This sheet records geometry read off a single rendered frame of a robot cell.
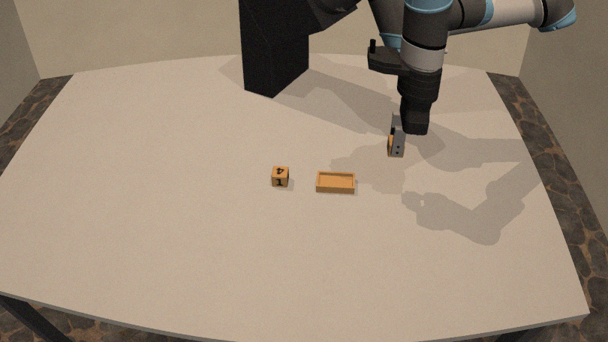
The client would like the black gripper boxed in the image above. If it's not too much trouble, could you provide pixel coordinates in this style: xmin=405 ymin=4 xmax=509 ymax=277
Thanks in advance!
xmin=367 ymin=37 xmax=448 ymax=157

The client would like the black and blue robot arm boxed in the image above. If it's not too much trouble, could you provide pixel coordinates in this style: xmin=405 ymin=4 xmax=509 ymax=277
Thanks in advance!
xmin=312 ymin=0 xmax=576 ymax=52

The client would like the orange cube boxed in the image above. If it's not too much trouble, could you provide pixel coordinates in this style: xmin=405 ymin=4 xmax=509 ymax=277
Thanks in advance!
xmin=387 ymin=135 xmax=405 ymax=158
xmin=272 ymin=166 xmax=289 ymax=188

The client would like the orange rectangular tray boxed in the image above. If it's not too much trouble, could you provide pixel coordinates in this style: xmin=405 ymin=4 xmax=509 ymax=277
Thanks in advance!
xmin=316 ymin=171 xmax=355 ymax=194

